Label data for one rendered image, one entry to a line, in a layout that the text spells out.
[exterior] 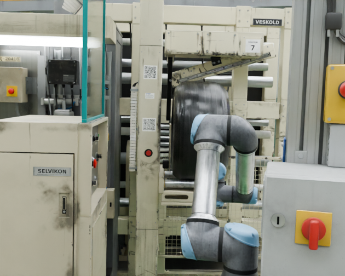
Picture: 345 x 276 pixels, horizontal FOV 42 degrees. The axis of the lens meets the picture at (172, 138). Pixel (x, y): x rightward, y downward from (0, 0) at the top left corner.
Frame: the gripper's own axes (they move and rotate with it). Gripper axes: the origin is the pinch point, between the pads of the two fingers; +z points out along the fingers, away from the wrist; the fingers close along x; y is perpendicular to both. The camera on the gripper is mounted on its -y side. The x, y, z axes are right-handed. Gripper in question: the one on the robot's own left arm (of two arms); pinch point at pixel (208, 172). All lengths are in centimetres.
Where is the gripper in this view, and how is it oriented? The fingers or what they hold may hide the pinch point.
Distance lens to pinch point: 228.2
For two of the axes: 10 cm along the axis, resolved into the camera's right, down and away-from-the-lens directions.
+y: 0.3, -10.0, 0.3
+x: -10.0, -0.3, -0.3
